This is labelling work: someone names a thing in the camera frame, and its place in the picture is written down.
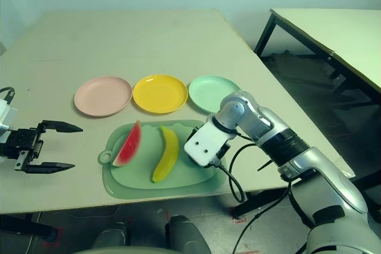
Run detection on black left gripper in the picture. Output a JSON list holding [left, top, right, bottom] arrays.
[[0, 120, 84, 175]]

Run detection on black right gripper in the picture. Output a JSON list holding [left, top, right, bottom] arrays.
[[218, 140, 232, 160]]

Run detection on yellow banana toy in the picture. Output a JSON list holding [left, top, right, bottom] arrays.
[[152, 125, 180, 183]]

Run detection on red watermelon slice toy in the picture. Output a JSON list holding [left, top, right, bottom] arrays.
[[112, 120, 142, 167]]

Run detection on mint green plastic plate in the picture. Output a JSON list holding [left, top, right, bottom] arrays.
[[188, 75, 243, 115]]

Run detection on pink plastic plate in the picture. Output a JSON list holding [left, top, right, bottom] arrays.
[[74, 76, 133, 118]]

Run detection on red floor tape mark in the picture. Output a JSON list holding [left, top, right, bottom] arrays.
[[230, 206, 248, 224]]

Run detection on yellow plastic plate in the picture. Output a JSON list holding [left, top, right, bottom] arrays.
[[132, 74, 189, 114]]

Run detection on green cutting board mat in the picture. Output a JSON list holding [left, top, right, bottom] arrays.
[[98, 119, 229, 200]]

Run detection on grey robot right leg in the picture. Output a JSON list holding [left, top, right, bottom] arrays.
[[165, 214, 212, 254]]

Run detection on grey robot leg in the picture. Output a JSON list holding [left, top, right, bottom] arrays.
[[165, 214, 212, 254], [92, 222, 129, 249]]

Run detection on grey robot left leg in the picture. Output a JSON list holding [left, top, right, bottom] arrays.
[[92, 222, 129, 249]]

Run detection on clear plastic film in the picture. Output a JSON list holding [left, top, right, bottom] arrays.
[[336, 157, 357, 178]]

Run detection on grey robot torso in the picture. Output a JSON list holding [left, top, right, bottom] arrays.
[[74, 246, 206, 254]]

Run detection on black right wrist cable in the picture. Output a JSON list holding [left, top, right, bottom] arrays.
[[213, 142, 294, 254]]

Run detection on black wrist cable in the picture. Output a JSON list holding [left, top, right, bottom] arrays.
[[0, 87, 15, 104], [213, 142, 294, 254]]

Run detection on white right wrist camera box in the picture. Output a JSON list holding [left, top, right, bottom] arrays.
[[183, 118, 236, 167]]

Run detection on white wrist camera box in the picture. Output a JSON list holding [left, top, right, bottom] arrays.
[[0, 99, 18, 145], [183, 118, 236, 167]]

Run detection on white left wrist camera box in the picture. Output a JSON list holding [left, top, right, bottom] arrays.
[[0, 99, 18, 145]]

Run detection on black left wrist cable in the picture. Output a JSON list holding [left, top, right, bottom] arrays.
[[0, 87, 15, 104]]

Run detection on beige side table black frame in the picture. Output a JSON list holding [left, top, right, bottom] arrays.
[[254, 8, 381, 100]]

